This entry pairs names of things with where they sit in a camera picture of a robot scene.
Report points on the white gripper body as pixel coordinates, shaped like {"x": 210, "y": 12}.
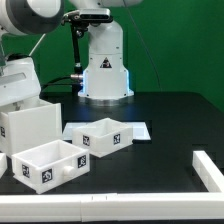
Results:
{"x": 19, "y": 81}

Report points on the white drawer cabinet box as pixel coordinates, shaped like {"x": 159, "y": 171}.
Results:
{"x": 28, "y": 124}

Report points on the white drawer with knob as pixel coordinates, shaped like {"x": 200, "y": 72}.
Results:
{"x": 49, "y": 165}

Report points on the white drawer without knob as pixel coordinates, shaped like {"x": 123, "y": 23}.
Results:
{"x": 103, "y": 137}

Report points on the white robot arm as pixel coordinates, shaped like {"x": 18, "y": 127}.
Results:
{"x": 105, "y": 78}

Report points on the white block at left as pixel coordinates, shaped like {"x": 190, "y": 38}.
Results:
{"x": 3, "y": 164}

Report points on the white marker sheet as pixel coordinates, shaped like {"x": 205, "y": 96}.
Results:
{"x": 140, "y": 131}

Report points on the black camera stand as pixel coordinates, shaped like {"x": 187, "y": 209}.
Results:
{"x": 78, "y": 40}

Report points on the white front border rail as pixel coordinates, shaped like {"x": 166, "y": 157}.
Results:
{"x": 111, "y": 207}

